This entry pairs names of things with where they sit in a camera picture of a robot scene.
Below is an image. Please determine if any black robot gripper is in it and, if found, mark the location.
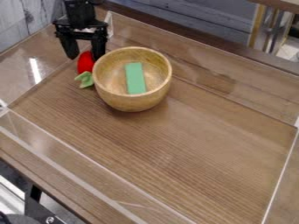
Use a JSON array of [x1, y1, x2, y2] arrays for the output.
[[52, 0, 108, 60]]

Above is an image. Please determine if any red plush fruit green leaf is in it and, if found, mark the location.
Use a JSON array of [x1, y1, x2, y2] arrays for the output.
[[75, 51, 95, 88]]

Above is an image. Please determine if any wooden bowl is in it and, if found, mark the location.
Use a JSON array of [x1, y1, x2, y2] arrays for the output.
[[92, 46, 174, 112]]

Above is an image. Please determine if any green rectangular block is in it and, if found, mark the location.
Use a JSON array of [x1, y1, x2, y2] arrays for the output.
[[126, 62, 146, 95]]

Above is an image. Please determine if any clear acrylic corner bracket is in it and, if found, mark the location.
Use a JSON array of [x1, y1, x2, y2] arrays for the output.
[[83, 11, 114, 38]]

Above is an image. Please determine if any clear acrylic tray wall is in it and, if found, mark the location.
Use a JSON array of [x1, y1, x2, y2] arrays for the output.
[[0, 105, 195, 224]]

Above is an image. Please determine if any black table leg bracket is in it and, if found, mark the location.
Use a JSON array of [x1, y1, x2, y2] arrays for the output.
[[23, 183, 68, 224]]

